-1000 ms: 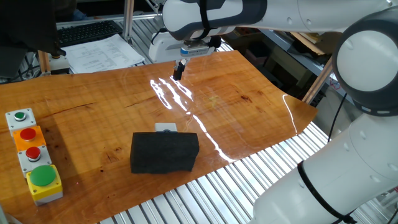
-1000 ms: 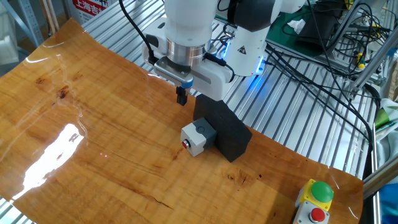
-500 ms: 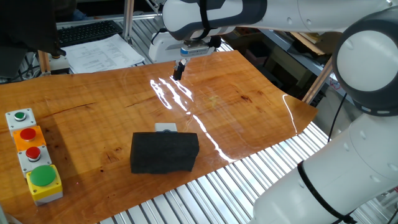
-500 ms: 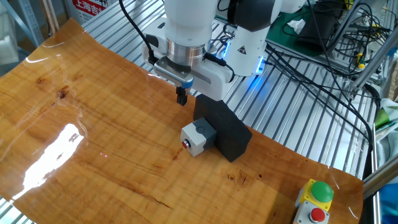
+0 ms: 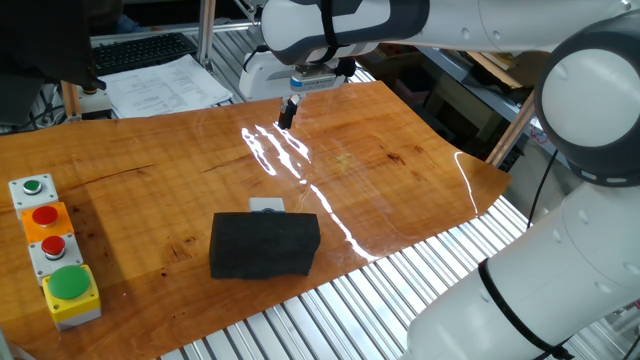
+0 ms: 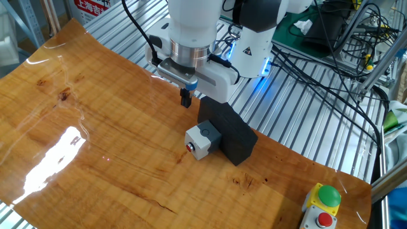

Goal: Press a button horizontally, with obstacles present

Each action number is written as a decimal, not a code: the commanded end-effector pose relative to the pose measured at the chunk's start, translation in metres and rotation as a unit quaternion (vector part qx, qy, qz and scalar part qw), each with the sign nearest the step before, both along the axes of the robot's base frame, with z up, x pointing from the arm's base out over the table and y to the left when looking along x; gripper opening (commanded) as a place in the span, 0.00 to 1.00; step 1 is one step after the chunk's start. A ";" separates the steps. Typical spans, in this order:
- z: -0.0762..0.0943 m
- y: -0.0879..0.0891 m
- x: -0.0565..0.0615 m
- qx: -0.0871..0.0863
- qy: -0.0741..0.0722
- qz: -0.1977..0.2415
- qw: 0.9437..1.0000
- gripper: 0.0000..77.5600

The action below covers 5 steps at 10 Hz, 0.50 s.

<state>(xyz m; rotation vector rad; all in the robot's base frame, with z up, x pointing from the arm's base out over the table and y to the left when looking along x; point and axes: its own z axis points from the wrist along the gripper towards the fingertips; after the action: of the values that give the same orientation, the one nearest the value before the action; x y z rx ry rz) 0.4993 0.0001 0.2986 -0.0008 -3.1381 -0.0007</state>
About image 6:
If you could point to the silver camera with blue ends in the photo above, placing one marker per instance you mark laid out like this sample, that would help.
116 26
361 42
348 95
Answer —
176 74

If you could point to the blue cloth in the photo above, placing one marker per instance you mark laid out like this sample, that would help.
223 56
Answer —
399 208

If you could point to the wooden sticks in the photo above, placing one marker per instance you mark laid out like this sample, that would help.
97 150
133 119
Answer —
51 16

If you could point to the glossy wood pattern mat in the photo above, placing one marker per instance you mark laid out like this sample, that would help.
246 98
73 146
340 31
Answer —
111 143

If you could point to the green mat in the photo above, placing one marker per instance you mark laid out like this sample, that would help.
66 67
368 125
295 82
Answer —
286 35

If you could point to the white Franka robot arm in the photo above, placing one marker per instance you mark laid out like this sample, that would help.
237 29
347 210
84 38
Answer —
254 47

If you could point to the slanted aluminium profile post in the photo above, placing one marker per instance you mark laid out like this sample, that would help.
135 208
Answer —
381 63

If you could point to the green white plastic bag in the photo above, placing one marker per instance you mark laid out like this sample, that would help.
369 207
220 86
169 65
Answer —
395 127

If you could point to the yellow box green mushroom button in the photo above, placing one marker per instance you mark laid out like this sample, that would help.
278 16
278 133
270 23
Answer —
326 198

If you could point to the black foam block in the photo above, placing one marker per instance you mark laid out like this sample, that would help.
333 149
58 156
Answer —
233 130

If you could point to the red white sign board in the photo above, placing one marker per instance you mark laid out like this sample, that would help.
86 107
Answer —
90 8

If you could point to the blue grey metal shelf upright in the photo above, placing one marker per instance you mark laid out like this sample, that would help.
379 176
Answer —
30 22

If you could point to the crumpled white tissue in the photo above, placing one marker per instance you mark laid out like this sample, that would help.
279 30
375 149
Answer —
302 26

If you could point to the aluminium profile bar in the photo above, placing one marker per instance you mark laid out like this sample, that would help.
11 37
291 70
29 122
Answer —
389 181

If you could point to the white grey red button box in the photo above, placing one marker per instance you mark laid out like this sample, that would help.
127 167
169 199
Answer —
202 140

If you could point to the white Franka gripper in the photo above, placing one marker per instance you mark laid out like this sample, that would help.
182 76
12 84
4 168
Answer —
219 82

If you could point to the black bag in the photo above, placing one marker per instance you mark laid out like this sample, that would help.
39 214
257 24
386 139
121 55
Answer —
324 31

